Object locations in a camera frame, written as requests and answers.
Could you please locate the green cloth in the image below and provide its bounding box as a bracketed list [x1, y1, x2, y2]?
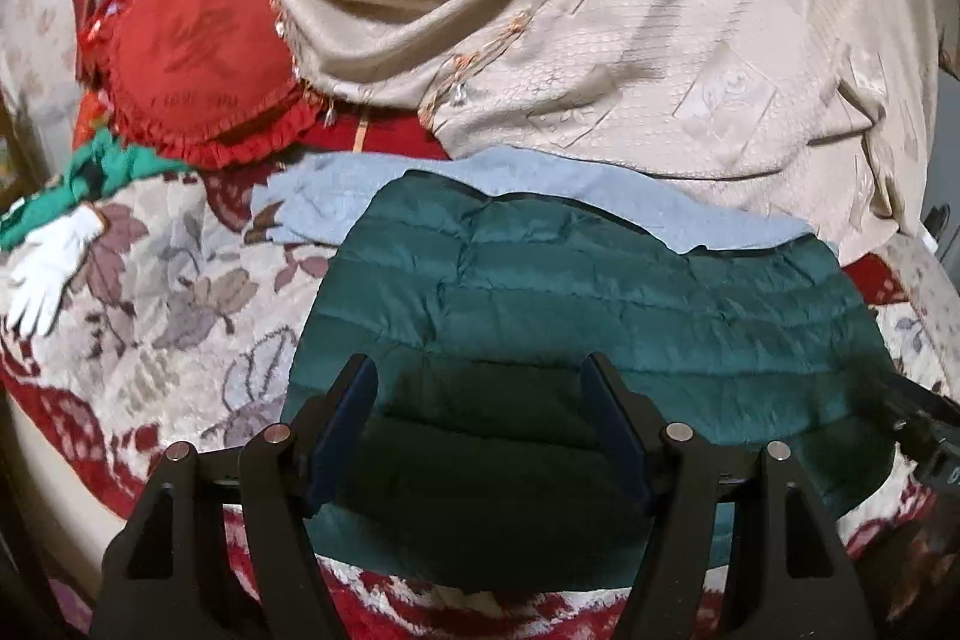
[0, 130, 196, 251]

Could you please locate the white glove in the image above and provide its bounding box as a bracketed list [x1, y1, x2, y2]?
[6, 205, 110, 337]

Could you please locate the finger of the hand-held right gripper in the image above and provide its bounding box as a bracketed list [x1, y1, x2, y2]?
[877, 376, 960, 453]

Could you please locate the red heart-shaped pillow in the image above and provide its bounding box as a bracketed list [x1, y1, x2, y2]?
[82, 0, 323, 170]

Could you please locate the green puffer jacket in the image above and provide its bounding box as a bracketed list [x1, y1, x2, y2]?
[281, 167, 901, 592]

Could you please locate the floral blanket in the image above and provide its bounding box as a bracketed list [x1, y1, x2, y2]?
[0, 0, 960, 640]

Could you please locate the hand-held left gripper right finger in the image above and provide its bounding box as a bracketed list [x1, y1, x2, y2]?
[581, 351, 875, 640]

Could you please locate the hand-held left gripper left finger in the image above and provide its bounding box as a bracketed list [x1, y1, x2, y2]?
[90, 353, 378, 640]

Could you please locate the beige patterned cloth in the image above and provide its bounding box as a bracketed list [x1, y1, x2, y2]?
[193, 0, 942, 266]

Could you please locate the light blue cloth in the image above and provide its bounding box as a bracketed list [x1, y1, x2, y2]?
[251, 149, 815, 255]

